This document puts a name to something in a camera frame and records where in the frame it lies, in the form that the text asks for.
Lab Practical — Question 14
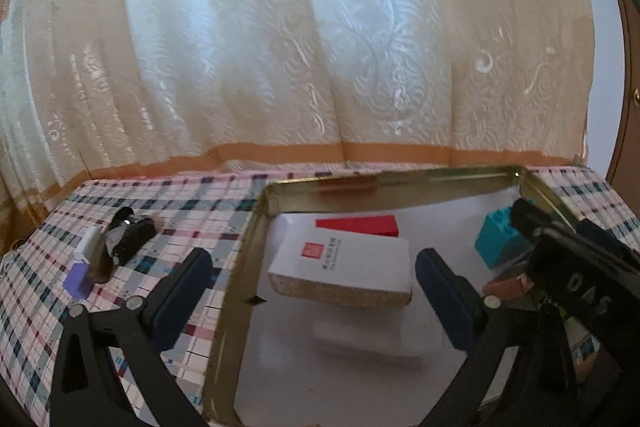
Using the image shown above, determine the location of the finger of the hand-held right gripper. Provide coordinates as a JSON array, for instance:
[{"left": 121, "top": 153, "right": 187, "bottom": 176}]
[
  {"left": 575, "top": 218, "right": 640, "bottom": 270},
  {"left": 511, "top": 198, "right": 556, "bottom": 248}
]

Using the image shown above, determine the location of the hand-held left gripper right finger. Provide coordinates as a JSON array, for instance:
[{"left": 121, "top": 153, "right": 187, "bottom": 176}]
[{"left": 415, "top": 248, "right": 621, "bottom": 427}]

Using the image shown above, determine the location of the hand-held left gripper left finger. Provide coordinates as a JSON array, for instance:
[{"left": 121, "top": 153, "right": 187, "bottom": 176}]
[{"left": 47, "top": 248, "right": 213, "bottom": 427}]

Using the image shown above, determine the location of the teal building block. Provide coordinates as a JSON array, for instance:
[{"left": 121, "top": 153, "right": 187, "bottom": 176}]
[{"left": 474, "top": 206, "right": 535, "bottom": 269}]

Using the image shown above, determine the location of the small brown box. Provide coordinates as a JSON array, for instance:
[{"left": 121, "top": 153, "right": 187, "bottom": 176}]
[{"left": 481, "top": 264, "right": 538, "bottom": 303}]

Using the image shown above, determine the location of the black hair clip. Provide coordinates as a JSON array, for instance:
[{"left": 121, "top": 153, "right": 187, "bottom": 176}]
[{"left": 104, "top": 207, "right": 158, "bottom": 265}]

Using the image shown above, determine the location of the gold metal tin box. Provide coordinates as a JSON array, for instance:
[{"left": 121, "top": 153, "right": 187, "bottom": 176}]
[{"left": 202, "top": 164, "right": 591, "bottom": 427}]

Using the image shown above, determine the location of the purple block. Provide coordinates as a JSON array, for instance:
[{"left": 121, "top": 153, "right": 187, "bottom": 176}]
[{"left": 62, "top": 261, "right": 96, "bottom": 299}]

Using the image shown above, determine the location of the white USB adapter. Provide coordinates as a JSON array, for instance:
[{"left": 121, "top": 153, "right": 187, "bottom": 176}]
[{"left": 75, "top": 227, "right": 105, "bottom": 263}]

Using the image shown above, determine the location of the red block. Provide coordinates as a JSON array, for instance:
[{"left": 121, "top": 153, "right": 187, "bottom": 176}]
[{"left": 315, "top": 216, "right": 401, "bottom": 239}]

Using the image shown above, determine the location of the white paper liner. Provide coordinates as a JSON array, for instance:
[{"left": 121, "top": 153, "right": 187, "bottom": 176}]
[{"left": 235, "top": 192, "right": 551, "bottom": 427}]

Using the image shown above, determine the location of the brown wooden door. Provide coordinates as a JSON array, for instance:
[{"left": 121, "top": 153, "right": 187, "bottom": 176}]
[{"left": 605, "top": 0, "right": 640, "bottom": 208}]

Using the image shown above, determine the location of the cream floral lace curtain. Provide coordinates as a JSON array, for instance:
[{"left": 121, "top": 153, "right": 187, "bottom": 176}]
[{"left": 0, "top": 0, "right": 601, "bottom": 218}]

